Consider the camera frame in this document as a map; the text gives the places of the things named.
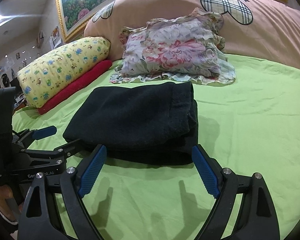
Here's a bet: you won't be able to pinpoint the black knit pants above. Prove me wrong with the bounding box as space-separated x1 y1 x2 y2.
63 82 198 166

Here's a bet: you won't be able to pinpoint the person's left hand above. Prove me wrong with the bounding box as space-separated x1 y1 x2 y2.
0 185 18 226

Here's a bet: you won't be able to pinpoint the red fleece blanket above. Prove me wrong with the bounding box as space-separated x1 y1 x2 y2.
38 60 112 115

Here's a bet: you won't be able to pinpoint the yellow cartoon print pillow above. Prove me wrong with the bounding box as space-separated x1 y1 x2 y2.
17 37 111 108

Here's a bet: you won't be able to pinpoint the green bed sheet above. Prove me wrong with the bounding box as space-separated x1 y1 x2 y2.
12 53 300 240

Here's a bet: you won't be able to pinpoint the floral ruffled pillow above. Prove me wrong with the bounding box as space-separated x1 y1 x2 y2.
110 8 236 85

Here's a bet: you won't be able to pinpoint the pink plaid-heart quilt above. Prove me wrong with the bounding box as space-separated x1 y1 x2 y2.
84 0 300 69

